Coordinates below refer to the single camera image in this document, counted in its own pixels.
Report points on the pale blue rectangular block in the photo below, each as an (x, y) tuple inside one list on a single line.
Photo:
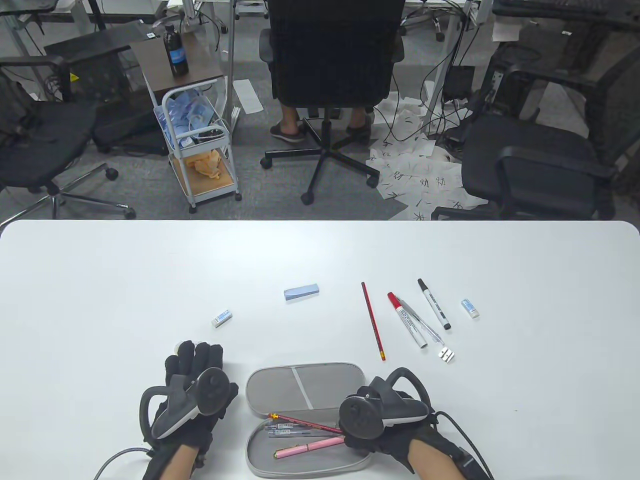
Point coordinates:
[(301, 292)]

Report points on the heap of blue packets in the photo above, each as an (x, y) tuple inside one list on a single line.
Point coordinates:
[(187, 112)]

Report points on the pile of white papers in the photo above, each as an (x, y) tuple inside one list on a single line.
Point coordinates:
[(420, 175)]

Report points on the orange cloth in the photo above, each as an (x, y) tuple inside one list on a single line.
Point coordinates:
[(205, 162)]

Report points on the black desk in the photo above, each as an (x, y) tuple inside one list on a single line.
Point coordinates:
[(90, 42)]

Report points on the metal pencil sharpener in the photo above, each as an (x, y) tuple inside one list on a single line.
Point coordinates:
[(446, 355)]

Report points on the clear barrel pen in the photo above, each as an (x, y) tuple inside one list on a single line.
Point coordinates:
[(290, 434)]

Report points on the black capped white marker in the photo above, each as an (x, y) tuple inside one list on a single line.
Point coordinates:
[(434, 304)]

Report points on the person's left forearm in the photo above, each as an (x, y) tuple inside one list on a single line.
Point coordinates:
[(172, 465)]

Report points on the white paper strip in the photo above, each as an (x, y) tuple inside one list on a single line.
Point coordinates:
[(247, 95)]

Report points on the grey mechanical pencil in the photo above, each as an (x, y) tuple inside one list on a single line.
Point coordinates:
[(290, 426)]

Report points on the red capped white marker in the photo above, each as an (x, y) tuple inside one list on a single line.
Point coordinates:
[(407, 322)]

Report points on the white printed zippered pencil case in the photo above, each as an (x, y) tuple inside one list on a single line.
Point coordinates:
[(320, 385)]

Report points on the dark bottle blue label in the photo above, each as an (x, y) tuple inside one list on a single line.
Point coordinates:
[(175, 52)]

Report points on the black box on floor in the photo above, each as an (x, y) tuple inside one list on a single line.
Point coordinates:
[(459, 80)]

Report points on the black stand pole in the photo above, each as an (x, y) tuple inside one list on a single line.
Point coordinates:
[(96, 12)]

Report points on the black high-back office chair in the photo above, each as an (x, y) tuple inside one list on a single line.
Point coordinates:
[(330, 50)]

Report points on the red pencil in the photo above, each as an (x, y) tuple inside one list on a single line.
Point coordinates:
[(305, 422), (372, 320)]

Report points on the white desk leg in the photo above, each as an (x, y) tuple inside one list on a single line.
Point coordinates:
[(231, 50)]

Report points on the person's right forearm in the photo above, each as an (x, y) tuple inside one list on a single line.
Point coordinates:
[(435, 465)]

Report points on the small white eraser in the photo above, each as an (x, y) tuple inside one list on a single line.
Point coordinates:
[(470, 308), (222, 318)]

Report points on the white rolling cart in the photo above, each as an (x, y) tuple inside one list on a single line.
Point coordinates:
[(205, 186)]

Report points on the clear slim ballpoint pen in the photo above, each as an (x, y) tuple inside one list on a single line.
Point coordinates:
[(425, 325)]

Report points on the pink pen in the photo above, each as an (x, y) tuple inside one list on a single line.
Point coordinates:
[(305, 447)]

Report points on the brown side table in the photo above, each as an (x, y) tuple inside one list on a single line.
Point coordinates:
[(155, 65)]

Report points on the person's left hand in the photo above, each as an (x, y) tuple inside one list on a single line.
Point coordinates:
[(200, 357)]

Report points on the grey black hand controller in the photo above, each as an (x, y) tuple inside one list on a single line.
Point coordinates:
[(360, 415), (212, 392)]

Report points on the person's right hand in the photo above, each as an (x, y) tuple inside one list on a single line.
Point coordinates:
[(395, 442)]

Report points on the black mesh office chair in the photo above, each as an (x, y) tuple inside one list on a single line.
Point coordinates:
[(530, 150)]

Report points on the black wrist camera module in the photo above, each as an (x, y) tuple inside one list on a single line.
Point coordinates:
[(467, 465)]

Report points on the black chrome-base office chair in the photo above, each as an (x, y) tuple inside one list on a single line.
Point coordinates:
[(45, 135)]

